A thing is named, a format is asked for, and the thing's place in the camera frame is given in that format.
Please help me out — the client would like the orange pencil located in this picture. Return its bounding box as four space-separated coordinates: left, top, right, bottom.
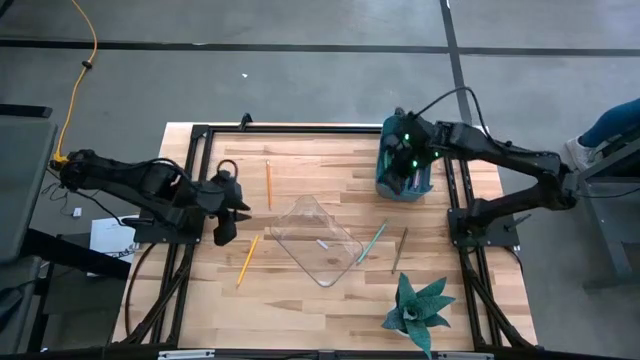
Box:
264 159 274 211

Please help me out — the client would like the yellow extension cable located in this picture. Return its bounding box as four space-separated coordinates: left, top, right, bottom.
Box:
49 0 99 169

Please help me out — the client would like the light blue pencil with eraser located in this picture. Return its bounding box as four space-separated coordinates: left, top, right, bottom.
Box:
355 218 390 265

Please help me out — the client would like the grey metal desk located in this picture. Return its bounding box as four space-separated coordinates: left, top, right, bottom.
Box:
574 127 640 292

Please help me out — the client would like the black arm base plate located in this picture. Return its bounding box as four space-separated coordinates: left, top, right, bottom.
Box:
447 206 522 250
122 214 205 246

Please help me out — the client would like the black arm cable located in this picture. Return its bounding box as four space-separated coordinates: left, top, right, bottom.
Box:
216 158 241 182
413 85 494 146

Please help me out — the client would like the dark grey side table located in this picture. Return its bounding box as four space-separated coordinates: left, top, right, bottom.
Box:
0 103 132 354

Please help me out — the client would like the person's leg and shoe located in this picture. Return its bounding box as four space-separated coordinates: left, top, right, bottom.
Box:
564 97 640 172

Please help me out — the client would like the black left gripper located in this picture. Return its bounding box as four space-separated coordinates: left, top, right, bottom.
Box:
199 162 253 246

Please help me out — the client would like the black aluminium table frame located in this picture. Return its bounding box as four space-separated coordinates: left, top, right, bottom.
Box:
114 113 539 351

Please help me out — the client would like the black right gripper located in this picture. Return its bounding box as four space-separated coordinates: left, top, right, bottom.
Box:
387 112 444 197

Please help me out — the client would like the white printed paper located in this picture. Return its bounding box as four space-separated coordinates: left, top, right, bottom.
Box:
89 215 140 265

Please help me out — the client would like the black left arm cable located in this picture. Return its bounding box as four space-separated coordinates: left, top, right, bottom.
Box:
216 158 241 182

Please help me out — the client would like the teal plastic bin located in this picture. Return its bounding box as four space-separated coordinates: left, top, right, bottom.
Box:
374 112 435 203

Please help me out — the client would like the silver table bracket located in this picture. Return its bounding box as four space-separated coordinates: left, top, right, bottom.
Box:
437 351 496 360
157 349 216 360

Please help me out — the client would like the clear plastic bin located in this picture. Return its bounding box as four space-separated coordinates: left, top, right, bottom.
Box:
269 194 365 289

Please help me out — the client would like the artificial green plant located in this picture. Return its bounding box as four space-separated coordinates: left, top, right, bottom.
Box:
382 272 457 360

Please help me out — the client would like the yellow pencil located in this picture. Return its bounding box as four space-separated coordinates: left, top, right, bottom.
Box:
235 234 261 290

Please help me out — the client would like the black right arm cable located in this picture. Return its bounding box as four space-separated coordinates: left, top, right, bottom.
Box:
413 85 494 146

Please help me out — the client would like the grey and navy pencil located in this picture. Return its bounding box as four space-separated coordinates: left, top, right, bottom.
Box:
391 227 409 275

